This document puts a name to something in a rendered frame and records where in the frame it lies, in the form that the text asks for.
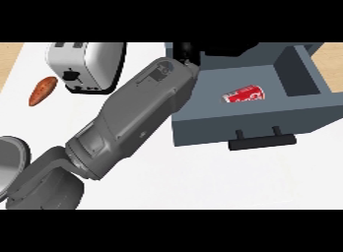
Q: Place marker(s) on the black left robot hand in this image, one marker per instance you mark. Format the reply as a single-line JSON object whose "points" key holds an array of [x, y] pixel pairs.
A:
{"points": [[187, 52]]}

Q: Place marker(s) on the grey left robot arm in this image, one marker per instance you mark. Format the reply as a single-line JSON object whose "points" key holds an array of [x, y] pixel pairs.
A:
{"points": [[131, 111]]}

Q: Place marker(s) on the grey-blue open drawer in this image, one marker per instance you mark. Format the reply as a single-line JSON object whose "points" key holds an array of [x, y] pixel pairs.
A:
{"points": [[237, 78]]}

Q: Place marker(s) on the red soda can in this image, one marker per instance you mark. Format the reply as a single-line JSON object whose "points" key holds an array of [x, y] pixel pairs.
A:
{"points": [[245, 94]]}

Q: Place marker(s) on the grey-blue drawer front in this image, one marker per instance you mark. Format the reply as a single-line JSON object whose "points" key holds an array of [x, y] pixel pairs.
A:
{"points": [[257, 121]]}

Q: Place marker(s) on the white toaster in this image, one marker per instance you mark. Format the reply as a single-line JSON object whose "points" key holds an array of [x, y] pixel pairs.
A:
{"points": [[89, 64]]}

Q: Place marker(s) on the orange sweet potato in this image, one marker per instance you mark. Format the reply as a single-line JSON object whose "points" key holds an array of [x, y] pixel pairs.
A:
{"points": [[42, 91]]}

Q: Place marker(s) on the grey round metal pot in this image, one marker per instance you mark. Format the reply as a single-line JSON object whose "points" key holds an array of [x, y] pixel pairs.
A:
{"points": [[2, 170]]}

